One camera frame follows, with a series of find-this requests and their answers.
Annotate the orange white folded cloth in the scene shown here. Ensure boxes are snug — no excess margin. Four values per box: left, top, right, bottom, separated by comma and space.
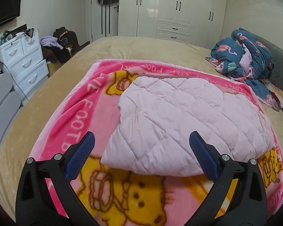
262, 79, 283, 111

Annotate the dark clothes pile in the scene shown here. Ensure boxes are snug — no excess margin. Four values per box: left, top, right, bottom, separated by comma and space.
41, 27, 82, 64

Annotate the pink quilted jacket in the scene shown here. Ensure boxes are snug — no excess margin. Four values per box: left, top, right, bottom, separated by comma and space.
101, 76, 275, 177

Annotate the grey padded headboard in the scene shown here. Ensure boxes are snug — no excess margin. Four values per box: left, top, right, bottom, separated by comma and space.
239, 27, 283, 128

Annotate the white plastic drawer unit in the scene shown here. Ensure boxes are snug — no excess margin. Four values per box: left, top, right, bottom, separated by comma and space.
0, 28, 49, 105

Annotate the white door with stripes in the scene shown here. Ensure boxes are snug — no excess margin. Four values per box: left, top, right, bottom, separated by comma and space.
86, 0, 118, 42

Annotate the beige bed cover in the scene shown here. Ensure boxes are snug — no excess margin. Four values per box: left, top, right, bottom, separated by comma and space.
0, 37, 283, 217

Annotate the pink cartoon fleece blanket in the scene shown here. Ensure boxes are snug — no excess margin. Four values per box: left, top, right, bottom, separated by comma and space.
28, 59, 283, 226

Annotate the white glossy wardrobe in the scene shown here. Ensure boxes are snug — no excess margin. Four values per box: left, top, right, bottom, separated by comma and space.
118, 0, 227, 49

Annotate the lilac garment on pile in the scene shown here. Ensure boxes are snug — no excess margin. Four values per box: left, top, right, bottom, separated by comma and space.
40, 36, 64, 50

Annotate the blue flamingo duvet pile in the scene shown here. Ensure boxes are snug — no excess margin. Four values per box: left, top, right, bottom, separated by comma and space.
206, 29, 274, 107

